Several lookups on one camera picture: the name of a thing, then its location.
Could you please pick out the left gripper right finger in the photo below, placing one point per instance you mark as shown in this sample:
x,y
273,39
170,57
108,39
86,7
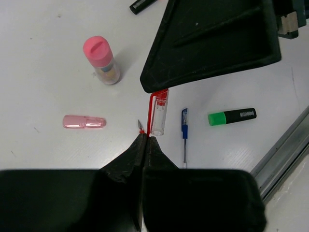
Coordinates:
x,y
155,158

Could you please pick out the pink capped clear bottle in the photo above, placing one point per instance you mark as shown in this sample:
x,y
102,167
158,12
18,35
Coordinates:
x,y
99,54

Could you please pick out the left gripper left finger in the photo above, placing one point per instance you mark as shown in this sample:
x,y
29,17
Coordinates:
x,y
125,165

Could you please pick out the blue pen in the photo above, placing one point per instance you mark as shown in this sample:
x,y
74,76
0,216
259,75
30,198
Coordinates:
x,y
184,130

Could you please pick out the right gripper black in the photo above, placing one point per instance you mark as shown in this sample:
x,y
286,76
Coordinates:
x,y
291,15

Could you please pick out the green capped black highlighter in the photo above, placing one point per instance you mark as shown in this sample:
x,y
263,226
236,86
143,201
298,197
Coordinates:
x,y
233,116

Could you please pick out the pink translucent cap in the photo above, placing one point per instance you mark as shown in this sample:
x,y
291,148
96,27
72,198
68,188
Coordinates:
x,y
83,122

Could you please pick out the orange capped black highlighter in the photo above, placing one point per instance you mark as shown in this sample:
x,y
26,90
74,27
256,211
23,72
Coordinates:
x,y
139,5

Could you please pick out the red clear pen cap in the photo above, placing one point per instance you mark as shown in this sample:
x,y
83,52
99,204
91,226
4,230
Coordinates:
x,y
157,111

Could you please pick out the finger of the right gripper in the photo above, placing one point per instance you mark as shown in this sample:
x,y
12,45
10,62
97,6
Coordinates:
x,y
199,39

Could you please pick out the red pen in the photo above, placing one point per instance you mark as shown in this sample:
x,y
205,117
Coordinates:
x,y
141,129

